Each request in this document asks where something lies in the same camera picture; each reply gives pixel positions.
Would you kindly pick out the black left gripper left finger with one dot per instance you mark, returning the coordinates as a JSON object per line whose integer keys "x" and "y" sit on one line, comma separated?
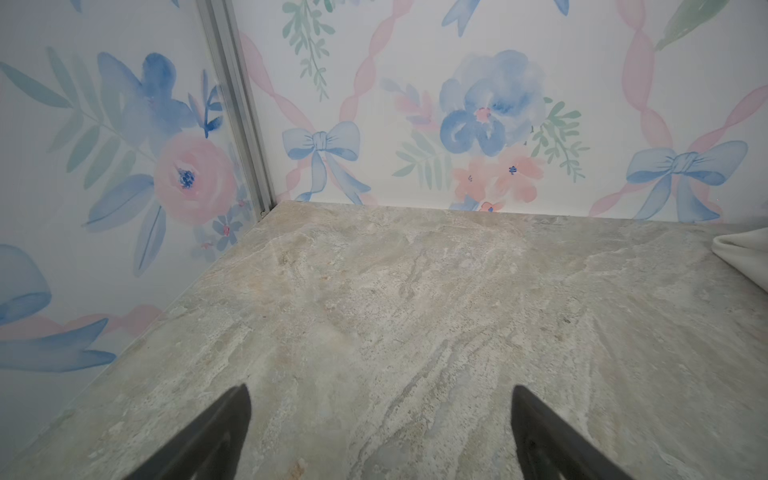
{"x": 209, "y": 447}

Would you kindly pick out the aluminium corner post left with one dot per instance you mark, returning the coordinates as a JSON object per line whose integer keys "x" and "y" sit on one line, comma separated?
{"x": 222, "y": 36}

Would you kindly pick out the white cloth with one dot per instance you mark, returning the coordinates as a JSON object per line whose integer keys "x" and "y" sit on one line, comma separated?
{"x": 746, "y": 252}

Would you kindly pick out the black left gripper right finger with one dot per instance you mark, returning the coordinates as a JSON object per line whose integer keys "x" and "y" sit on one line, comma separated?
{"x": 547, "y": 447}

